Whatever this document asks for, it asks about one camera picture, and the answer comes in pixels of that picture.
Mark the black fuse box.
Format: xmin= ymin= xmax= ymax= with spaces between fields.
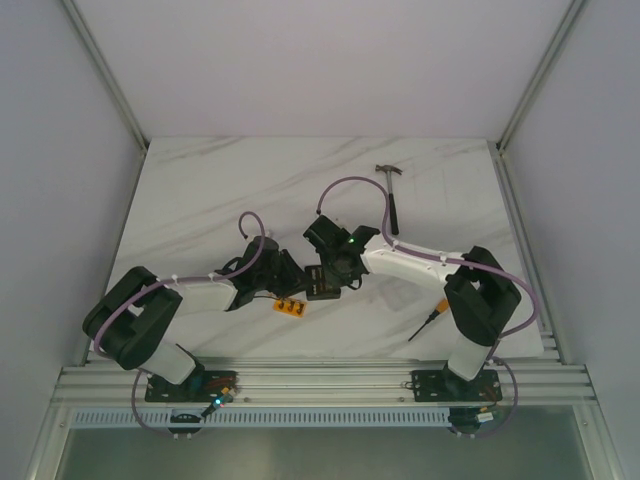
xmin=304 ymin=265 xmax=341 ymax=301

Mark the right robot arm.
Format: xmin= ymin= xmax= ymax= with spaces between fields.
xmin=304 ymin=215 xmax=522 ymax=399

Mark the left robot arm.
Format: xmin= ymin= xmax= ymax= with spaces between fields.
xmin=82 ymin=237 xmax=311 ymax=402

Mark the orange terminal block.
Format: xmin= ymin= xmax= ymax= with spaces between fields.
xmin=273 ymin=298 xmax=307 ymax=318

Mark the claw hammer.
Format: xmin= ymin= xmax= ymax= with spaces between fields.
xmin=375 ymin=165 xmax=403 ymax=235

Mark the orange handled screwdriver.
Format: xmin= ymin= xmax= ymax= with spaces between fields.
xmin=408 ymin=298 xmax=449 ymax=342

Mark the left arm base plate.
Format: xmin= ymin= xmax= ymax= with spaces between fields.
xmin=145 ymin=370 xmax=237 ymax=403

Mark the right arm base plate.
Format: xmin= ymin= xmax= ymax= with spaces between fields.
xmin=409 ymin=368 xmax=503 ymax=403

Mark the white cable duct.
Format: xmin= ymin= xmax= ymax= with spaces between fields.
xmin=69 ymin=407 xmax=504 ymax=429

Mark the aluminium rail frame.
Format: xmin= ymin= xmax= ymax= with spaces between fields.
xmin=52 ymin=358 xmax=596 ymax=406

